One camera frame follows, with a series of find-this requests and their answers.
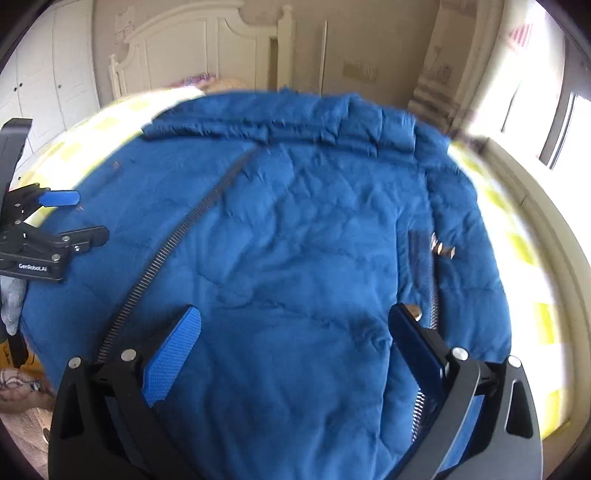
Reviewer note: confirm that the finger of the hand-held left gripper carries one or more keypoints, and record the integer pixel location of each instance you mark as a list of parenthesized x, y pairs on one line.
[(90, 235), (60, 198)]

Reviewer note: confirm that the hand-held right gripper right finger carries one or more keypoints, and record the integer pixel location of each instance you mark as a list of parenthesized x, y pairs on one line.
[(415, 344)]

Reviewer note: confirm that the white wardrobe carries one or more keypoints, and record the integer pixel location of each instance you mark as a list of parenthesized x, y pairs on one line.
[(60, 69)]

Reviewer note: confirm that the purple patterned cushion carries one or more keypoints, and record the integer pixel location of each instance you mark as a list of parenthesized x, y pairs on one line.
[(184, 82)]

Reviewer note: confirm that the yellow checked bed sheet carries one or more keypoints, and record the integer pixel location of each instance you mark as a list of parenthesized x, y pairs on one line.
[(115, 120)]

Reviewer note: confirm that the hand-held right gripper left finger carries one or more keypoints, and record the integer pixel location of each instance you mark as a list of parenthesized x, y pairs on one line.
[(173, 355)]

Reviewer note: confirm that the white upright pole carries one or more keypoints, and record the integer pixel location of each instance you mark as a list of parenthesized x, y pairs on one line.
[(323, 55)]

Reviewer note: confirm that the beige window ledge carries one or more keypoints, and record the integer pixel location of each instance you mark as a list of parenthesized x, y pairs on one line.
[(521, 175)]

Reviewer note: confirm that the dark framed window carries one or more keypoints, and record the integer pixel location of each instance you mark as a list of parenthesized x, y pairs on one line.
[(554, 147)]

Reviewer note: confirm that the beige wall socket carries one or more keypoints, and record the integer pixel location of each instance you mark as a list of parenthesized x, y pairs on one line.
[(360, 71)]

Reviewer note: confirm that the blue puffer jacket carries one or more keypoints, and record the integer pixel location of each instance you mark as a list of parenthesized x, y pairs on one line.
[(300, 230)]

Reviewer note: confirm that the patterned beige curtain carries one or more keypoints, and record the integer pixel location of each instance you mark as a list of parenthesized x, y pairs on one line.
[(443, 69)]

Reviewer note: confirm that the white bed headboard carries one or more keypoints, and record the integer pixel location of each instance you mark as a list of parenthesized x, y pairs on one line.
[(184, 50)]

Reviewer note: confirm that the beige floral pillow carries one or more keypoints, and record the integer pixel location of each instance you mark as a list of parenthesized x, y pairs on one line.
[(226, 85)]

